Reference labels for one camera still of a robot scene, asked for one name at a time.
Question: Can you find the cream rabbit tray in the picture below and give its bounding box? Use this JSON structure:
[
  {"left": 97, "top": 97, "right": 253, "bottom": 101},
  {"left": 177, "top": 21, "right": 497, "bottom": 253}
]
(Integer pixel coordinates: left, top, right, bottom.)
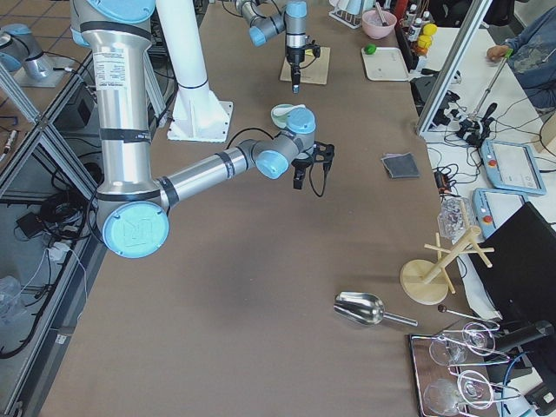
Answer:
[{"left": 361, "top": 47, "right": 409, "bottom": 82}]

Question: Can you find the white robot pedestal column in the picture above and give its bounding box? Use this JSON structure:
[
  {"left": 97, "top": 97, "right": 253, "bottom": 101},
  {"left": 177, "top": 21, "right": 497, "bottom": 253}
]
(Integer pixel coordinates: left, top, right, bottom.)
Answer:
[{"left": 156, "top": 0, "right": 209, "bottom": 90}]

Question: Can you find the grey folded cloth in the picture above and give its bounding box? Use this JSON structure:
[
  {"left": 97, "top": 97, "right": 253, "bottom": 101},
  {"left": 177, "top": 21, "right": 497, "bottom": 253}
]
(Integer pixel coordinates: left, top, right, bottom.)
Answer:
[{"left": 381, "top": 153, "right": 420, "bottom": 179}]

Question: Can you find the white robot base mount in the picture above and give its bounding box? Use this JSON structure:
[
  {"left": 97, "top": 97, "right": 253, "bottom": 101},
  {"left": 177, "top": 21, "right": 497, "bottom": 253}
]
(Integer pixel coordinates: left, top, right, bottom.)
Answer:
[{"left": 168, "top": 88, "right": 234, "bottom": 143}]

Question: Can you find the right black cable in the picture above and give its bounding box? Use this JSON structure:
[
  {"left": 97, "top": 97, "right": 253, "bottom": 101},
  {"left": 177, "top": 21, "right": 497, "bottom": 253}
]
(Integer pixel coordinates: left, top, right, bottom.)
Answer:
[{"left": 225, "top": 126, "right": 329, "bottom": 199}]

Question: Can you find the seated person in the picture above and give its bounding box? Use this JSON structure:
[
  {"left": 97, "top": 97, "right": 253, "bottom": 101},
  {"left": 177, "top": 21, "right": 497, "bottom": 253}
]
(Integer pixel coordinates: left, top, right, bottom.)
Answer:
[{"left": 486, "top": 7, "right": 555, "bottom": 110}]

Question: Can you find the green lime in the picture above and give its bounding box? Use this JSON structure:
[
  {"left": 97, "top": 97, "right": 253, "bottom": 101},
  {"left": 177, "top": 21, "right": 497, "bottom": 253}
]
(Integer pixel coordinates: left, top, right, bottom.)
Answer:
[{"left": 364, "top": 43, "right": 377, "bottom": 55}]

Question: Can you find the shiny metal scoop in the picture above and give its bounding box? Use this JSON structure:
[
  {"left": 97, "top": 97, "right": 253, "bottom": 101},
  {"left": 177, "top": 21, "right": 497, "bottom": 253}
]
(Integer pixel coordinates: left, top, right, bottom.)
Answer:
[{"left": 334, "top": 291, "right": 419, "bottom": 327}]

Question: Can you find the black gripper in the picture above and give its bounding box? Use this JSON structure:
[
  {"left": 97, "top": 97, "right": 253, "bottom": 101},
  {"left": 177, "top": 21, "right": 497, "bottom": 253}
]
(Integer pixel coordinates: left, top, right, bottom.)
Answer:
[
  {"left": 291, "top": 150, "right": 314, "bottom": 189},
  {"left": 286, "top": 45, "right": 305, "bottom": 94}
]

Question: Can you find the white wire dish rack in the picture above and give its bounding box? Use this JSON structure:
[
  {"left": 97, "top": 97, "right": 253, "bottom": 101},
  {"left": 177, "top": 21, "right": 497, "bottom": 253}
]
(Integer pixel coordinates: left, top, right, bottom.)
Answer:
[{"left": 328, "top": 0, "right": 367, "bottom": 29}]

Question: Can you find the wooden cutting board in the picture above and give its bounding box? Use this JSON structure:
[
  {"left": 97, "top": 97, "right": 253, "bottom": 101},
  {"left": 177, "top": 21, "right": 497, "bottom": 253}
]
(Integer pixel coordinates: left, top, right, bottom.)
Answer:
[{"left": 300, "top": 46, "right": 330, "bottom": 85}]

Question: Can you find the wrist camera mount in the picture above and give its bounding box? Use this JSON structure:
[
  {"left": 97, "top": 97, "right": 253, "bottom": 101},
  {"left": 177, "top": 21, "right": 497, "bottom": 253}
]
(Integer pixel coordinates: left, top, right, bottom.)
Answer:
[
  {"left": 304, "top": 40, "right": 321, "bottom": 58},
  {"left": 313, "top": 142, "right": 334, "bottom": 173}
]

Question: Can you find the wooden stand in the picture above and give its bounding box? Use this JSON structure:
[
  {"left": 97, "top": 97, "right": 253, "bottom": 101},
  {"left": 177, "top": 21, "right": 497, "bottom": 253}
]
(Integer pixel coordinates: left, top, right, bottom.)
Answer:
[{"left": 400, "top": 225, "right": 494, "bottom": 305}]

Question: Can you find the pink bowl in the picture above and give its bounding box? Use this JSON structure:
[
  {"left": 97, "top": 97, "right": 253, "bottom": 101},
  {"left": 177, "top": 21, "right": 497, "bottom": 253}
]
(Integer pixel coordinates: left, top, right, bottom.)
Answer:
[{"left": 361, "top": 10, "right": 398, "bottom": 39}]

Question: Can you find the clear plastic container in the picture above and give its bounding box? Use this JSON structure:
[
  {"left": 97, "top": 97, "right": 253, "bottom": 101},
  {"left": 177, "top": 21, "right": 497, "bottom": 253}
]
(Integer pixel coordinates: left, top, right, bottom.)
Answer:
[{"left": 437, "top": 197, "right": 476, "bottom": 241}]

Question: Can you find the light green bowl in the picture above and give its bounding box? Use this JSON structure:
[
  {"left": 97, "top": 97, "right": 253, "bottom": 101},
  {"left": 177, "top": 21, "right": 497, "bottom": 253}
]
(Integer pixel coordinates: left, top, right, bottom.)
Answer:
[{"left": 270, "top": 103, "right": 305, "bottom": 129}]

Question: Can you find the black monitor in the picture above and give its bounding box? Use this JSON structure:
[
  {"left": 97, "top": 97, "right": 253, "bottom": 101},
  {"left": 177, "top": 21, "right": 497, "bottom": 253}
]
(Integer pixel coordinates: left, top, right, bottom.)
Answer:
[{"left": 480, "top": 202, "right": 555, "bottom": 324}]

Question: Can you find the aluminium frame post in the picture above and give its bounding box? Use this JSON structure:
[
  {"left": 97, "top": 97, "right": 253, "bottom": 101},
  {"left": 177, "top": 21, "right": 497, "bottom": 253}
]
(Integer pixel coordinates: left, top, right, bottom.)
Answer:
[{"left": 415, "top": 0, "right": 492, "bottom": 136}]

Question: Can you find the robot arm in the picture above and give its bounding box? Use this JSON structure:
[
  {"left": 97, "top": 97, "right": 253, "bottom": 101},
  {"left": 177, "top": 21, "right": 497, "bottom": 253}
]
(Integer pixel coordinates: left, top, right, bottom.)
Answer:
[
  {"left": 71, "top": 1, "right": 316, "bottom": 258},
  {"left": 235, "top": 1, "right": 308, "bottom": 94}
]

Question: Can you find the wine glass rack tray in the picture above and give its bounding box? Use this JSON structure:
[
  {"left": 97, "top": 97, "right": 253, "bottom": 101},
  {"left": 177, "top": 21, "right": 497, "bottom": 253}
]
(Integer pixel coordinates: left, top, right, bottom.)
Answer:
[{"left": 407, "top": 332, "right": 556, "bottom": 417}]

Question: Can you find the lower wine glass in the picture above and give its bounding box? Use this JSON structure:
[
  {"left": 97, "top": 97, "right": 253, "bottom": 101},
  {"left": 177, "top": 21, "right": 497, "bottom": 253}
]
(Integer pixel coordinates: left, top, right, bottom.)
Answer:
[{"left": 423, "top": 370, "right": 494, "bottom": 416}]

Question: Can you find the yellow toy fruit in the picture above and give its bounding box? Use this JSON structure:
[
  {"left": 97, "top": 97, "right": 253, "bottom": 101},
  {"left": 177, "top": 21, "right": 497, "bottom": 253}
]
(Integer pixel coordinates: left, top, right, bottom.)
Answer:
[{"left": 416, "top": 23, "right": 438, "bottom": 50}]

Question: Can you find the upper wine glass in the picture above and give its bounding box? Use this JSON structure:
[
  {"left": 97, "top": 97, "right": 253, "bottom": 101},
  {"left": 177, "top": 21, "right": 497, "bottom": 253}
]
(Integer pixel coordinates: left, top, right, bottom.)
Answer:
[{"left": 429, "top": 321, "right": 495, "bottom": 366}]

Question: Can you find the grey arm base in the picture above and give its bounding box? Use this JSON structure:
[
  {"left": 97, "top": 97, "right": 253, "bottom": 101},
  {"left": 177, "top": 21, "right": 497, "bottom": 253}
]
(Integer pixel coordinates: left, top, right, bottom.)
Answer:
[{"left": 1, "top": 23, "right": 63, "bottom": 88}]

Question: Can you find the far teach pendant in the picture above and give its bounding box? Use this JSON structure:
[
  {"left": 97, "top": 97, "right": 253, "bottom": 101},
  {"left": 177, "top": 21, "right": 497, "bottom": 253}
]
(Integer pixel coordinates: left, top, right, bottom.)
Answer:
[{"left": 480, "top": 140, "right": 546, "bottom": 195}]

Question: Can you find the near teach pendant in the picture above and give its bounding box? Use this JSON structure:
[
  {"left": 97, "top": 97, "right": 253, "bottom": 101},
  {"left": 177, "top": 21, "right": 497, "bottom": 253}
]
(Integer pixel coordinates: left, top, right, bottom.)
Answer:
[{"left": 473, "top": 188, "right": 529, "bottom": 238}]

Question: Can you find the teach pendant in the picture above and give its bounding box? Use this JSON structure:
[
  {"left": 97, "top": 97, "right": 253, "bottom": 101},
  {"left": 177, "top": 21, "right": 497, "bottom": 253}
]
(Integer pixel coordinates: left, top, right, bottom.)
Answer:
[
  {"left": 473, "top": 188, "right": 529, "bottom": 238},
  {"left": 480, "top": 140, "right": 546, "bottom": 195}
]

